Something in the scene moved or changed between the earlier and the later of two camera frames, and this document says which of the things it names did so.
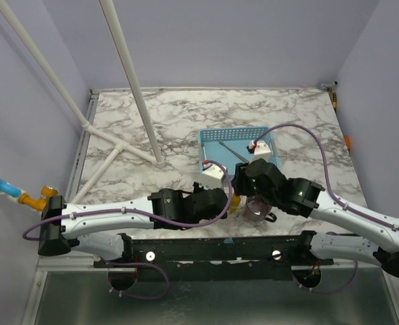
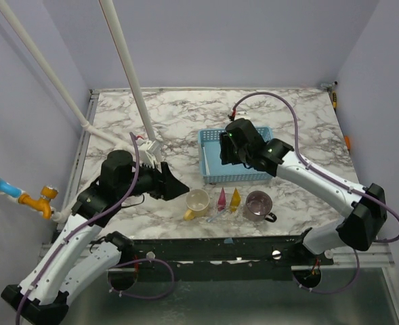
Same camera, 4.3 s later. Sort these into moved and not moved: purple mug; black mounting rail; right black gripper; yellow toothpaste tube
Moved: right black gripper
Not moved: purple mug; black mounting rail; yellow toothpaste tube
